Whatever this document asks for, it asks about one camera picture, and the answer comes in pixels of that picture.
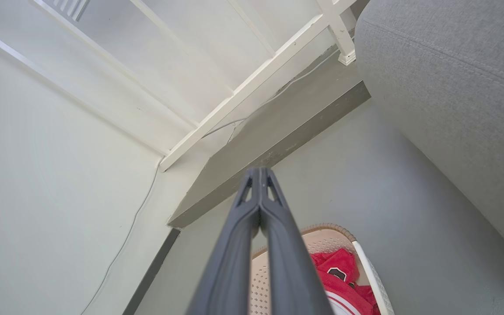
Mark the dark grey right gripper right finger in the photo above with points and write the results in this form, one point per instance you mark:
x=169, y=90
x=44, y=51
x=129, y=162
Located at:
x=291, y=271

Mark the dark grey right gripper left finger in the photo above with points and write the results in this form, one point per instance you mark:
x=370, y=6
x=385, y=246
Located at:
x=230, y=262

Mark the beige perforated plastic laundry basket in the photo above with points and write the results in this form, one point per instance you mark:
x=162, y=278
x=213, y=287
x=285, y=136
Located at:
x=322, y=238

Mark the red and white jersey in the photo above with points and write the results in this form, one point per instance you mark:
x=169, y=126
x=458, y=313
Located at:
x=344, y=280

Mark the black baseboard strip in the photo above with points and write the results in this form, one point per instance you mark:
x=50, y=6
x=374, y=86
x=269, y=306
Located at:
x=151, y=271

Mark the white wooden railing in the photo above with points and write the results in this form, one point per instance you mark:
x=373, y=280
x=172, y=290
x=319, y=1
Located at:
x=252, y=83

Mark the grey fabric sofa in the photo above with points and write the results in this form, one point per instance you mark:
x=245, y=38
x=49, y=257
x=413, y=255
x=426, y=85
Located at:
x=453, y=87

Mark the white slatted vent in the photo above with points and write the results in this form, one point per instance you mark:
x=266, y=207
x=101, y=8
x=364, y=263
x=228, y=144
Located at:
x=70, y=8

